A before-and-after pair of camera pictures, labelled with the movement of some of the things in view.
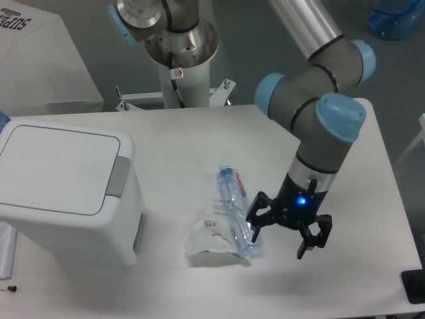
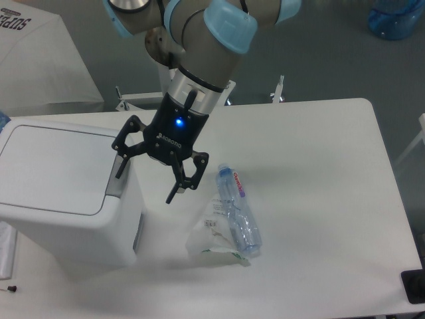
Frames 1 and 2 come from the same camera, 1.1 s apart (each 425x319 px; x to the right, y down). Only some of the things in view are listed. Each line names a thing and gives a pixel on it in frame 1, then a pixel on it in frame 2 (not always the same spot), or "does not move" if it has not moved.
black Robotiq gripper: x=296 y=204 to x=170 y=135
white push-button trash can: x=73 y=191 does not move
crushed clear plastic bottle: x=233 y=193 does not move
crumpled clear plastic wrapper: x=212 y=242 does not move
